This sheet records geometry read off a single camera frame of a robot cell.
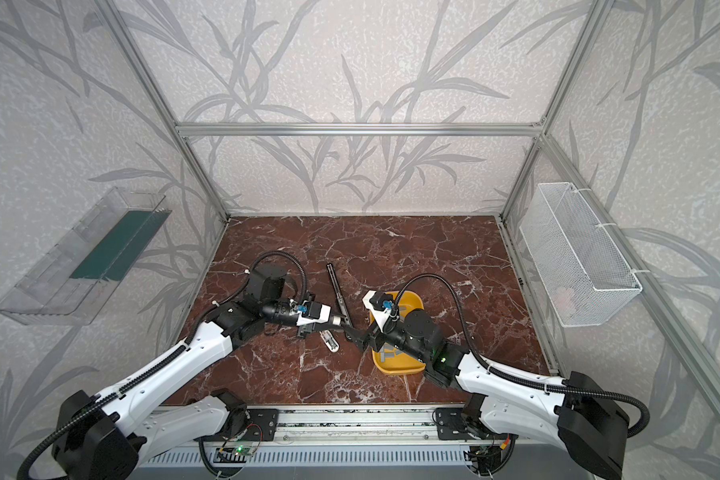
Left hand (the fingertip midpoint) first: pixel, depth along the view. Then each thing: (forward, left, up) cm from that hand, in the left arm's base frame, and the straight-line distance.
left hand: (343, 310), depth 69 cm
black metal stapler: (+16, +5, -22) cm, 28 cm away
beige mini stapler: (-3, +1, +1) cm, 3 cm away
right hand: (+3, -3, -2) cm, 4 cm away
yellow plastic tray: (-4, -11, -23) cm, 26 cm away
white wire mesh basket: (+2, -50, +12) cm, 52 cm away
